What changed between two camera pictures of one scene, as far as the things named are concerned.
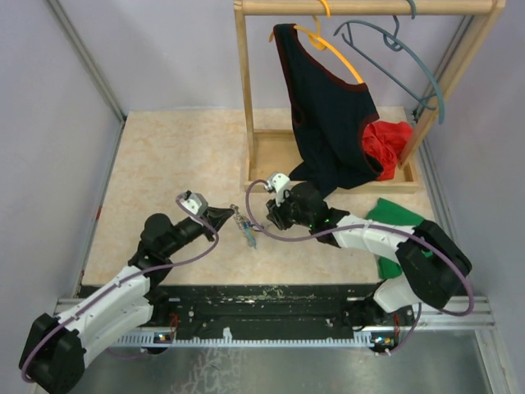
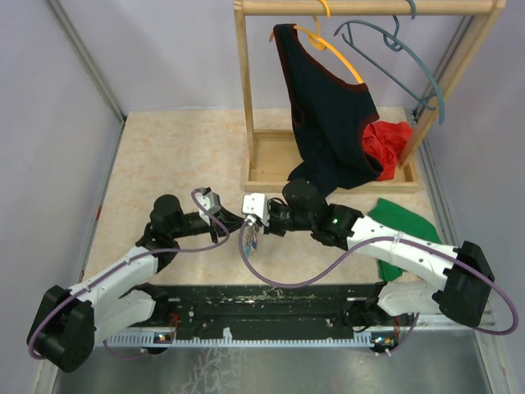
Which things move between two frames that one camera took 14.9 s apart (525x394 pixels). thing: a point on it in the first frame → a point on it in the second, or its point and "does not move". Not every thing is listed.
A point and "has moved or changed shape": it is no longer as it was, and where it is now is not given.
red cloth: x=385 y=141 does not move
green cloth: x=386 y=212 does not move
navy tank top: x=330 y=116 does not move
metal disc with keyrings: x=240 y=217 has moved or changed shape
